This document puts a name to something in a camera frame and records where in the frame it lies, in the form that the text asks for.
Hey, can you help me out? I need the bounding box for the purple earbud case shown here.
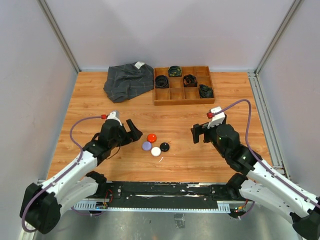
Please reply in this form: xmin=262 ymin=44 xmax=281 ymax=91
xmin=141 ymin=141 xmax=153 ymax=151

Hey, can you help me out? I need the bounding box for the orange earbud case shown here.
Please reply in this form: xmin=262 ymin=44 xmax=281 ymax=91
xmin=146 ymin=133 xmax=157 ymax=143

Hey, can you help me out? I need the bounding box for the white earbud case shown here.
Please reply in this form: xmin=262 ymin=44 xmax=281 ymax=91
xmin=150 ymin=146 xmax=162 ymax=157

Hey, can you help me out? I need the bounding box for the black earbud case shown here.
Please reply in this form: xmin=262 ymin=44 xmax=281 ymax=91
xmin=159 ymin=142 xmax=170 ymax=152

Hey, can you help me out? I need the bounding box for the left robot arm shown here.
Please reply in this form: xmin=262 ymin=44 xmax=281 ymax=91
xmin=19 ymin=115 xmax=143 ymax=234

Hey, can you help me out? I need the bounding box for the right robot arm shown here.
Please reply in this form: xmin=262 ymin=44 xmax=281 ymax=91
xmin=190 ymin=122 xmax=320 ymax=240

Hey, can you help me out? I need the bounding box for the dark green rolled tie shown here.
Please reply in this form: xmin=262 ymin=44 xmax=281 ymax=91
xmin=198 ymin=84 xmax=214 ymax=99

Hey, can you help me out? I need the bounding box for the wooden compartment tray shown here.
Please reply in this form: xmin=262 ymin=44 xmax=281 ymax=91
xmin=153 ymin=65 xmax=215 ymax=106

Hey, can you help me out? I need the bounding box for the brown rolled belt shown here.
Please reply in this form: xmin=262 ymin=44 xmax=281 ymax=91
xmin=183 ymin=74 xmax=198 ymax=88

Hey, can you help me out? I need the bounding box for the grey checked cloth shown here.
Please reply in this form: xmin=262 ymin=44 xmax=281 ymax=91
xmin=103 ymin=61 xmax=154 ymax=103

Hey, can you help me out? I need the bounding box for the black rolled belt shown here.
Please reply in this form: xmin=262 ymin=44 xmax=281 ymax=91
xmin=154 ymin=75 xmax=169 ymax=89

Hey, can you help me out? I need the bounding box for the green patterned rolled tie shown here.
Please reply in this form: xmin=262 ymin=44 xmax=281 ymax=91
xmin=168 ymin=65 xmax=182 ymax=77

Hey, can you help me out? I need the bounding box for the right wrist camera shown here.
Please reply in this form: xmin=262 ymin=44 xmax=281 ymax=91
xmin=206 ymin=106 xmax=226 ymax=129

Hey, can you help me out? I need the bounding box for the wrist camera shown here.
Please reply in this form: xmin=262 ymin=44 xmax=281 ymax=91
xmin=206 ymin=106 xmax=226 ymax=129
xmin=106 ymin=110 xmax=123 ymax=126

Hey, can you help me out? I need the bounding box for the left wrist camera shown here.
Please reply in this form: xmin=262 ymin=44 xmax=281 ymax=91
xmin=106 ymin=110 xmax=123 ymax=126

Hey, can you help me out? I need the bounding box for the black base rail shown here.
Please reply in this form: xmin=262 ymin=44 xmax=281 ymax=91
xmin=86 ymin=171 xmax=245 ymax=211

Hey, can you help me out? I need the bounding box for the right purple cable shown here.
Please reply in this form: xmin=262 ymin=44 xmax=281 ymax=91
xmin=206 ymin=99 xmax=320 ymax=210

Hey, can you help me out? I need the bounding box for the purple cable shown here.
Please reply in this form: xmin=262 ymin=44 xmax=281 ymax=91
xmin=21 ymin=114 xmax=107 ymax=232
xmin=206 ymin=99 xmax=320 ymax=210

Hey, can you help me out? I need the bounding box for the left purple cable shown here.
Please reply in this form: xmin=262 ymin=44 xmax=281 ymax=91
xmin=21 ymin=114 xmax=107 ymax=232

